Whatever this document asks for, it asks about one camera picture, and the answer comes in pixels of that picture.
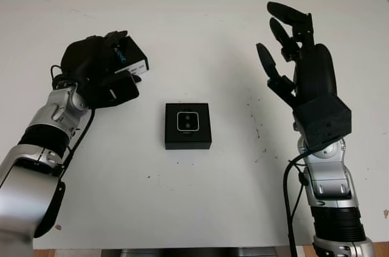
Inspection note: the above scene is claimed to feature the small silver depth camera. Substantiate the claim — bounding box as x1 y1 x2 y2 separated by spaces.
176 111 200 133

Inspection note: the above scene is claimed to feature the grey robot torso edge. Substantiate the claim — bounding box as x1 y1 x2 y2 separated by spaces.
99 247 298 257

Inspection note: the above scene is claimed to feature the black foam-lined box base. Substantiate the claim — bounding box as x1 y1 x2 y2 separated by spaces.
164 102 213 151

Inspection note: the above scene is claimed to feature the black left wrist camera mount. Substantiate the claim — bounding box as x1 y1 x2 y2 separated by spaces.
79 72 141 110

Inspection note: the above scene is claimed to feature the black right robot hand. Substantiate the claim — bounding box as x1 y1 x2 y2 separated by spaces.
256 1 339 109

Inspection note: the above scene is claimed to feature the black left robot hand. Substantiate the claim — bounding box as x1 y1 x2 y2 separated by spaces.
60 30 142 84

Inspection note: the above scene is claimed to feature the black RealSense box lid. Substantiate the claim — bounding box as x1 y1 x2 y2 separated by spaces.
112 35 150 74

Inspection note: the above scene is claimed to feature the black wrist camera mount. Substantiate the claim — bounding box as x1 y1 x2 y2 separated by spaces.
79 72 141 110
292 94 353 149

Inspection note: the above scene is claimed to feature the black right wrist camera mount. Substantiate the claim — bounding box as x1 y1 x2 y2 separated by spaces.
292 94 353 149

